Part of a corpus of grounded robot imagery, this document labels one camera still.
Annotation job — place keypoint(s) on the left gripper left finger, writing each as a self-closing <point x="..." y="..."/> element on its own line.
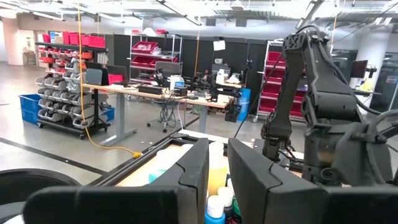
<point x="109" y="205"/>

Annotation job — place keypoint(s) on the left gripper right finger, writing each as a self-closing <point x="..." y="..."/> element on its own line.
<point x="295" y="205"/>

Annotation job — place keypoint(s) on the large teal paint bottle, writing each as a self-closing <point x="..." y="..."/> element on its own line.
<point x="158" y="177"/>

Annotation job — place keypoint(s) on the small green paint bottle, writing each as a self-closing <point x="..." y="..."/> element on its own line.
<point x="237" y="211"/>

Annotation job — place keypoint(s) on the small black paint bottle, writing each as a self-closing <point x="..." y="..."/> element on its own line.
<point x="226" y="196"/>

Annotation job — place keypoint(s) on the large yellow paint bottle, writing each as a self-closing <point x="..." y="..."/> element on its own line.
<point x="217" y="174"/>

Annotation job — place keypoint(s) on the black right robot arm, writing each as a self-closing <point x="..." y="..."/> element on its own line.
<point x="286" y="102"/>

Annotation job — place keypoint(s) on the dark red monitor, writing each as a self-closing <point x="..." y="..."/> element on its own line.
<point x="359" y="69"/>

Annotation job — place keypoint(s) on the small blue storage bin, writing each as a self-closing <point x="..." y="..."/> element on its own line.
<point x="109" y="114"/>

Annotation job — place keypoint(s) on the red shelving unit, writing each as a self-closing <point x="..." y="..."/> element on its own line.
<point x="273" y="84"/>

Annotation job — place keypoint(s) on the blue barrel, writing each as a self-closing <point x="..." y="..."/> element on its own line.
<point x="244" y="104"/>

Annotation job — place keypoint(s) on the wooden desk grey legs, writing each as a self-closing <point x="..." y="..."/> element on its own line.
<point x="124" y="89"/>

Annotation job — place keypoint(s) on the black rack with grey bins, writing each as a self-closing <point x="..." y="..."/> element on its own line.
<point x="68" y="93"/>

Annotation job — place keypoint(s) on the large blue storage bin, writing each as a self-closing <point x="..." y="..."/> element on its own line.
<point x="29" y="109"/>

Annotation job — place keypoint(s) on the white jug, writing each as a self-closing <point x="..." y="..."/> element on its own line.
<point x="220" y="76"/>

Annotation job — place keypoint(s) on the red storage bins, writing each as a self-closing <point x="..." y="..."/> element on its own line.
<point x="87" y="40"/>

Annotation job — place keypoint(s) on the white paper sign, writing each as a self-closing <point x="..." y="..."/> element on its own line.
<point x="219" y="45"/>

